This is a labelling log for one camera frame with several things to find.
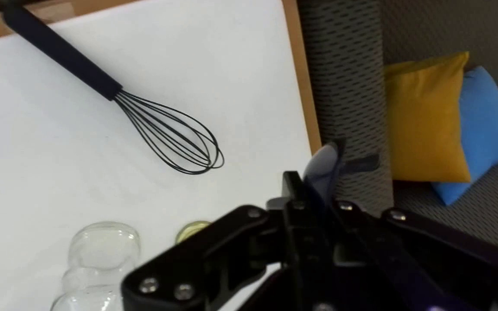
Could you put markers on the yellow cushion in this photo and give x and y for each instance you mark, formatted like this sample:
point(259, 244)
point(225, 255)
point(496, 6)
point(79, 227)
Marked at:
point(423, 120)

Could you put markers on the clear glass bottle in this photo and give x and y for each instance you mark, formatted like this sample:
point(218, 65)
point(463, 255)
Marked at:
point(100, 255)

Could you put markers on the white foam board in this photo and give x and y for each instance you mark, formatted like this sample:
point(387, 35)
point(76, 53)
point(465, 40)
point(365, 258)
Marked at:
point(69, 158)

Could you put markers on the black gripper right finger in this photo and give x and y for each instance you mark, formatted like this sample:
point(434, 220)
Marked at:
point(425, 265)

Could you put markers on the grey mesh chair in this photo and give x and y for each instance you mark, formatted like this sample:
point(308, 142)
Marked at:
point(347, 42)

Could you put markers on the yellow round lid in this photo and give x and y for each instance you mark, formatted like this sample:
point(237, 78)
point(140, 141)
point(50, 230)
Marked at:
point(190, 230)

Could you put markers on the black wire whisk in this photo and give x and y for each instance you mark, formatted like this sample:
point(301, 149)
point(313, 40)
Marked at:
point(174, 137)

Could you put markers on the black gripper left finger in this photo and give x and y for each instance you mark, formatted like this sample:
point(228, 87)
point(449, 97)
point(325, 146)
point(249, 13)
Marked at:
point(202, 272)

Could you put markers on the blue cushion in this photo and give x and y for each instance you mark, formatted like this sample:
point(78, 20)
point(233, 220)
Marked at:
point(479, 132)

